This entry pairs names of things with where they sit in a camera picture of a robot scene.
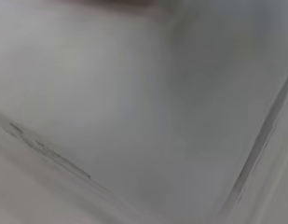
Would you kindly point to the brown round tub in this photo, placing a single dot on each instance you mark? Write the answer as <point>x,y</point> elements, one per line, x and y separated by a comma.
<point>106,2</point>

